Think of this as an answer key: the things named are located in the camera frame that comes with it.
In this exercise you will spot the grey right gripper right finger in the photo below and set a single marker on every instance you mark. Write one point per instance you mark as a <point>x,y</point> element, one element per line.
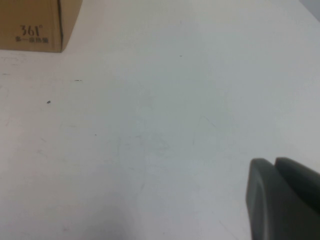
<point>300,175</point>

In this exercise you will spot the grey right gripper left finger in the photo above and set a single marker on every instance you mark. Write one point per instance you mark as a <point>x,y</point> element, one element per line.
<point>275,205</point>

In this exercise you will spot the brown cardboard shoe box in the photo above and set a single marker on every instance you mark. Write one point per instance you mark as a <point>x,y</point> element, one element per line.
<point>37,15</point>

